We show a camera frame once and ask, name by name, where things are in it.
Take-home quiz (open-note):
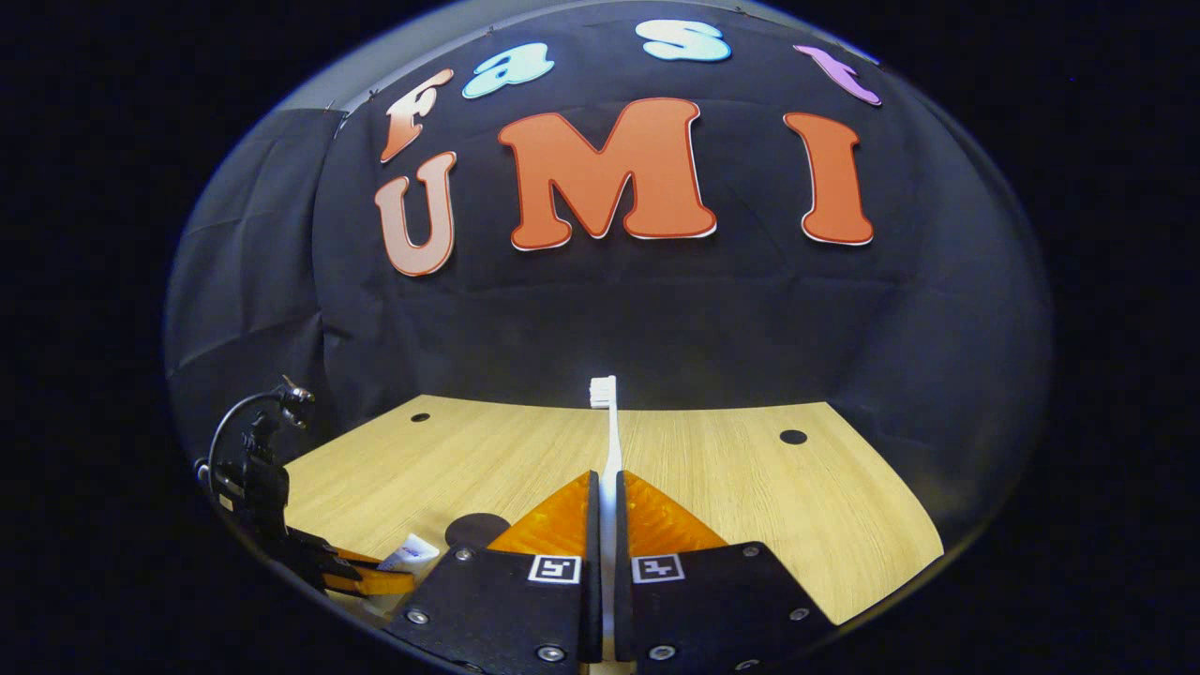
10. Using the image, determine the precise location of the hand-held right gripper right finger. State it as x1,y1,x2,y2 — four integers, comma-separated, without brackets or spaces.
614,471,835,675

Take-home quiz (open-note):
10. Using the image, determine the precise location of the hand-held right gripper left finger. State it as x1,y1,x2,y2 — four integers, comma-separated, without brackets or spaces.
386,471,603,675

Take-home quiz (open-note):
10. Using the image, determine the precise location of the white toothpaste tube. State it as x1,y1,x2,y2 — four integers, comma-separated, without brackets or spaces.
373,532,440,575

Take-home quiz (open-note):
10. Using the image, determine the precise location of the dark round coaster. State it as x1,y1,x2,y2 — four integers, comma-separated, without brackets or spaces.
444,513,512,550

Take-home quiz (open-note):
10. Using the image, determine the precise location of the white toothbrush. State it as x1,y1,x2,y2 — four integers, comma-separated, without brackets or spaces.
589,375,624,675

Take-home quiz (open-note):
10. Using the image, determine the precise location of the wooden desktop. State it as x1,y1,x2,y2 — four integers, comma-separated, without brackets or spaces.
281,394,945,675

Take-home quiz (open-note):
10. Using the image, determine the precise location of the black backdrop cloth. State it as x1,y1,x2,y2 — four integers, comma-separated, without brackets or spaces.
164,0,1051,554

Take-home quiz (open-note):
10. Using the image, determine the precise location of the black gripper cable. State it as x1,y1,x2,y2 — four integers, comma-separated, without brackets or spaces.
206,389,284,481

